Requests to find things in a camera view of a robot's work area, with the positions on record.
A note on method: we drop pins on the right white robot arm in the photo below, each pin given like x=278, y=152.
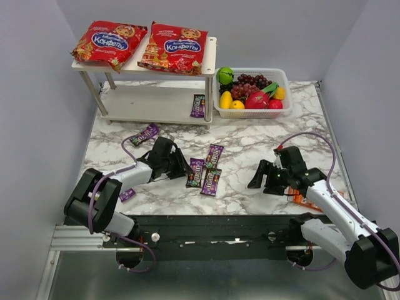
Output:
x=369, y=254

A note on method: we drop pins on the purple m&m pack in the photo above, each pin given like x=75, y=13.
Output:
x=210, y=184
x=195, y=176
x=127, y=194
x=212, y=159
x=150, y=132
x=198, y=106

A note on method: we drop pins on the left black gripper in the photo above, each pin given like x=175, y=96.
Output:
x=174, y=161

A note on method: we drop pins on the red toy apple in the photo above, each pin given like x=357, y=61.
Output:
x=275, y=104

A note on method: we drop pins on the yellow toy mango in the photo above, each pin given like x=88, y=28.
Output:
x=226, y=100

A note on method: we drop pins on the dark purple toy grapes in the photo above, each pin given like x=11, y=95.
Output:
x=259, y=80

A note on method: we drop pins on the white plastic fruit basket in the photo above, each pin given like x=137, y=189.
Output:
x=274, y=75

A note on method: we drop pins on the aluminium frame rail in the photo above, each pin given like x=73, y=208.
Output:
x=72, y=237

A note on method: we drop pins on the yellow toy lemon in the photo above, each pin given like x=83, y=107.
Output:
x=237, y=104

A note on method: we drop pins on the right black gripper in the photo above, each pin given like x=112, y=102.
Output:
x=272, y=172

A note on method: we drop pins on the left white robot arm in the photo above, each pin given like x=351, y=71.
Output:
x=94, y=199

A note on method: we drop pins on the orange snack box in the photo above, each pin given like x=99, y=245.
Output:
x=294, y=196

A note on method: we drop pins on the pink toy dragon fruit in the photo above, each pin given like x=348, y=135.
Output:
x=260, y=99

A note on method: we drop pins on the green toy ball fruit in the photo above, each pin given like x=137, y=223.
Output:
x=225, y=76

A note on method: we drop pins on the red toy grapes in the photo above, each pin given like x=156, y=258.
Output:
x=243, y=91

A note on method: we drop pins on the orange yellow toy fruit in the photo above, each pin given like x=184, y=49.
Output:
x=280, y=93

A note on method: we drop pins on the red candy bag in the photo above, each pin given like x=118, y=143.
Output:
x=109, y=42
x=174, y=49

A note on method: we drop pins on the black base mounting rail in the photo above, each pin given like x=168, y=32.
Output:
x=304, y=257

